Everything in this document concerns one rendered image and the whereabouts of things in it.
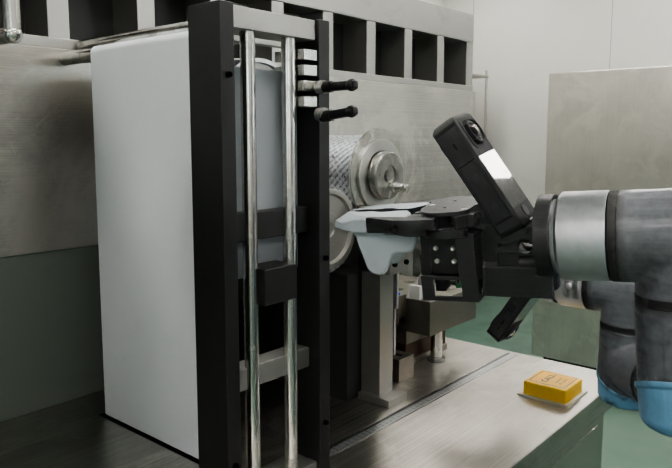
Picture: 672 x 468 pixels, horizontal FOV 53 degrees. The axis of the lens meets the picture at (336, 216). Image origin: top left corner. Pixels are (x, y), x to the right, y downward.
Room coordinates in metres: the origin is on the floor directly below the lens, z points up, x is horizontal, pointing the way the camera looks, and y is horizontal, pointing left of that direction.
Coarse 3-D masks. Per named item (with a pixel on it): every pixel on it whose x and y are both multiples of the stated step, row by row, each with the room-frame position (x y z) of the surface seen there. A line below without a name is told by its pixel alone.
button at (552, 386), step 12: (540, 372) 1.08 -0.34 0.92; (552, 372) 1.08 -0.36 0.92; (528, 384) 1.04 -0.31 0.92; (540, 384) 1.03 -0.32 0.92; (552, 384) 1.02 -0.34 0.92; (564, 384) 1.02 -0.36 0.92; (576, 384) 1.03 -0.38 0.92; (540, 396) 1.02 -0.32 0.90; (552, 396) 1.01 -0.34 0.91; (564, 396) 1.00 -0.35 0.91
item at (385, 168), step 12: (372, 156) 1.05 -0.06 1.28; (384, 156) 1.05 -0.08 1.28; (396, 156) 1.07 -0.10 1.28; (372, 168) 1.04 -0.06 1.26; (384, 168) 1.05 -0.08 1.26; (396, 168) 1.07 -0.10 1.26; (372, 180) 1.04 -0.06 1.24; (384, 180) 1.06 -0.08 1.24; (396, 180) 1.07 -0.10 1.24; (372, 192) 1.05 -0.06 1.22; (384, 192) 1.05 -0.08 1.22; (396, 192) 1.07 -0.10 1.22
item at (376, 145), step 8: (368, 144) 1.05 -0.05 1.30; (376, 144) 1.06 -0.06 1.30; (384, 144) 1.07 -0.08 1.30; (392, 144) 1.09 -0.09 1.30; (368, 152) 1.04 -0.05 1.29; (360, 160) 1.03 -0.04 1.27; (368, 160) 1.04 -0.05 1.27; (400, 160) 1.11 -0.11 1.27; (360, 168) 1.03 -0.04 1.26; (360, 176) 1.03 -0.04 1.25; (360, 184) 1.03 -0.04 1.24; (360, 192) 1.03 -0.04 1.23; (368, 192) 1.04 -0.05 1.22; (368, 200) 1.04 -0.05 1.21; (376, 200) 1.06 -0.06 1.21; (384, 200) 1.08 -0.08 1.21; (392, 200) 1.09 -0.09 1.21
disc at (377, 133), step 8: (376, 128) 1.07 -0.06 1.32; (368, 136) 1.05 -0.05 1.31; (376, 136) 1.07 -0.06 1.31; (384, 136) 1.08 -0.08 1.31; (392, 136) 1.10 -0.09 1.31; (360, 144) 1.04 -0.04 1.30; (352, 152) 1.03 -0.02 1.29; (360, 152) 1.04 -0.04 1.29; (400, 152) 1.12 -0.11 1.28; (352, 160) 1.02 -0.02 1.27; (352, 168) 1.02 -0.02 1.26; (352, 176) 1.02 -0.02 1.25; (352, 184) 1.02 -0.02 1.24; (352, 192) 1.02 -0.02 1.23; (400, 192) 1.12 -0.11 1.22; (352, 200) 1.03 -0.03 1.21; (360, 200) 1.04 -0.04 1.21
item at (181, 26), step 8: (168, 24) 0.90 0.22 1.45; (176, 24) 0.88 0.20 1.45; (184, 24) 0.87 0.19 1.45; (128, 32) 0.96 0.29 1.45; (136, 32) 0.94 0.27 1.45; (144, 32) 0.93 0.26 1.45; (152, 32) 0.92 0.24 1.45; (160, 32) 0.91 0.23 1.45; (168, 32) 0.90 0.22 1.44; (176, 32) 0.89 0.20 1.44; (80, 40) 1.04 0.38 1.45; (88, 40) 1.02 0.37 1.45; (96, 40) 1.01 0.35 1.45; (104, 40) 0.99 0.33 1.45; (112, 40) 0.98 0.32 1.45; (120, 40) 0.97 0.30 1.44; (128, 40) 0.96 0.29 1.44; (256, 40) 0.84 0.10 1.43; (264, 40) 0.85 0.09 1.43; (80, 48) 1.04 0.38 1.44; (280, 48) 0.89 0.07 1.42
